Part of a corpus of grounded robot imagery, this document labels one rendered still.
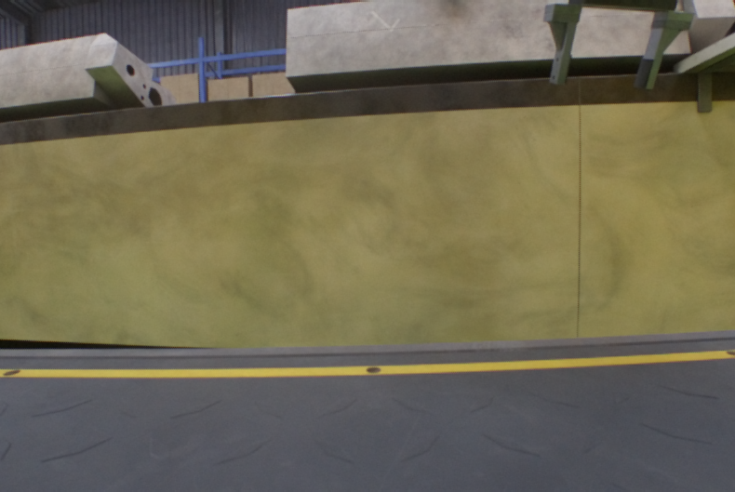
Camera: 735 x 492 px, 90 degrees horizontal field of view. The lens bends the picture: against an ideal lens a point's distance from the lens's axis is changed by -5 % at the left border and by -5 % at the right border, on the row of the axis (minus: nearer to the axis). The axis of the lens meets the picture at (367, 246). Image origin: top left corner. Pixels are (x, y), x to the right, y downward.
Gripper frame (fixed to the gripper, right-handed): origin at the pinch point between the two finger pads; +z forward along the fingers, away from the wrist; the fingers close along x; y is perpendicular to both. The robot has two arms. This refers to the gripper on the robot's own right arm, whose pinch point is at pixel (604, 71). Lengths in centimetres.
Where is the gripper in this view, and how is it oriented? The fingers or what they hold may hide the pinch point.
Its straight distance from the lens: 69.4
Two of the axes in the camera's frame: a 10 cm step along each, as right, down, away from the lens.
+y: 0.0, 4.8, -8.8
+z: -0.2, 8.8, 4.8
